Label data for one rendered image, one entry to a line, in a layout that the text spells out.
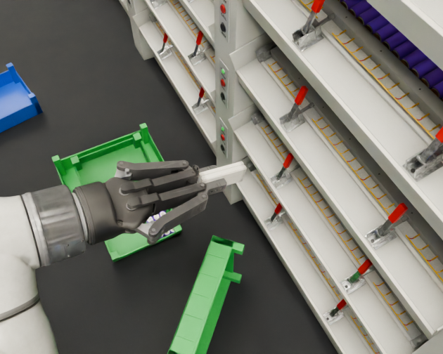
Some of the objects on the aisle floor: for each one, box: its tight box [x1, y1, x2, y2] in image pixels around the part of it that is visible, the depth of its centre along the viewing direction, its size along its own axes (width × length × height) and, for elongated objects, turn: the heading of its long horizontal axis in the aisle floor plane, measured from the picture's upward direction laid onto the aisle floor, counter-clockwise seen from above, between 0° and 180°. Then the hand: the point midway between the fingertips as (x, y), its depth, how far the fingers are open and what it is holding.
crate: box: [70, 133, 182, 262], centre depth 134 cm, size 30×20×8 cm
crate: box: [167, 235, 245, 354], centre depth 115 cm, size 8×30×20 cm, turn 162°
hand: (221, 177), depth 68 cm, fingers closed
